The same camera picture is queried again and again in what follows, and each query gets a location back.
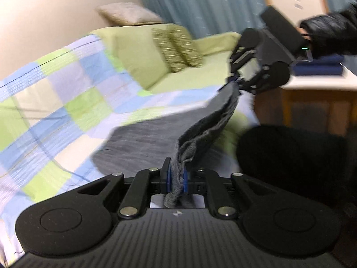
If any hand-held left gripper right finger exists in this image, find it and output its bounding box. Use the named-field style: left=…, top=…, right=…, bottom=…
left=183, top=168, right=291, bottom=219

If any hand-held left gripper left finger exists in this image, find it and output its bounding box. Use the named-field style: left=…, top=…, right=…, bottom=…
left=66, top=158, right=171, bottom=219

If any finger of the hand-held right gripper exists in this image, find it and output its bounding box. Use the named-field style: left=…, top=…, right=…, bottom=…
left=237, top=67, right=272, bottom=94
left=227, top=45, right=255, bottom=83

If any grey garment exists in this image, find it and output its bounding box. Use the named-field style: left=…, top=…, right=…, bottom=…
left=92, top=82, right=242, bottom=210

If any person's right forearm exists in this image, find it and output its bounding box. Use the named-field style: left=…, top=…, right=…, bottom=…
left=300, top=2, right=357, bottom=58

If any blue curtain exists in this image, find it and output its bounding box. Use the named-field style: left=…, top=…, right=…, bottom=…
left=131, top=0, right=357, bottom=40

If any white topped wooden table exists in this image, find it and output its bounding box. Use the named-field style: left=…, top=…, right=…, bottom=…
left=255, top=61, right=357, bottom=137

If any green patterned pillow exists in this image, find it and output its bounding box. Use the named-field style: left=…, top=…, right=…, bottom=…
left=152, top=25, right=203, bottom=73

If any person's black-clad leg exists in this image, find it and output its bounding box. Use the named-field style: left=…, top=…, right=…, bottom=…
left=237, top=125, right=357, bottom=257

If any beige pillow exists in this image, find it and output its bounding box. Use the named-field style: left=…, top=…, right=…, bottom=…
left=96, top=3, right=164, bottom=26

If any blue green checked blanket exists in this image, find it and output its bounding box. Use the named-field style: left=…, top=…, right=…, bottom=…
left=0, top=33, right=260, bottom=263

